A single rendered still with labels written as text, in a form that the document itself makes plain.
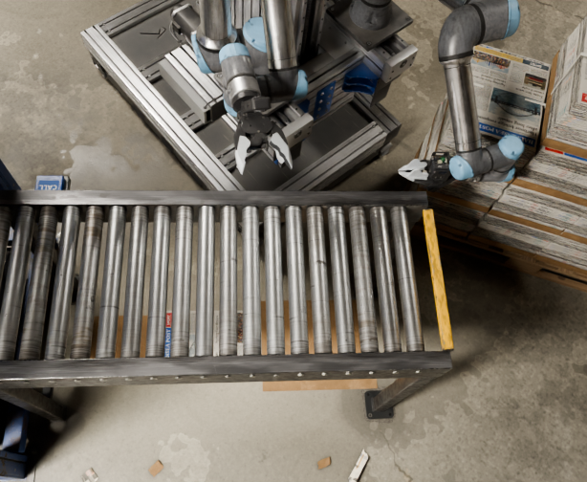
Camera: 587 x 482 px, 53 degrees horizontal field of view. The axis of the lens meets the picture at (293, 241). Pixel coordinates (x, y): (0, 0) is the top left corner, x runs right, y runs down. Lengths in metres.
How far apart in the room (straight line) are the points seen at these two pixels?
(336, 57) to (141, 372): 1.27
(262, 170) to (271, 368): 1.13
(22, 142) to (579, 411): 2.67
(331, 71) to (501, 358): 1.37
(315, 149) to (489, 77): 0.81
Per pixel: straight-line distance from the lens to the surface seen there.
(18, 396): 1.99
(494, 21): 1.82
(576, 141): 2.06
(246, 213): 1.76
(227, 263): 1.69
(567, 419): 2.72
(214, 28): 1.72
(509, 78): 2.20
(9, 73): 3.25
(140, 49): 2.92
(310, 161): 2.56
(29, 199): 1.88
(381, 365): 1.65
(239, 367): 1.60
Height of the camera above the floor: 2.37
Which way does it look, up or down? 66 degrees down
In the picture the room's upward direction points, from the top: 11 degrees clockwise
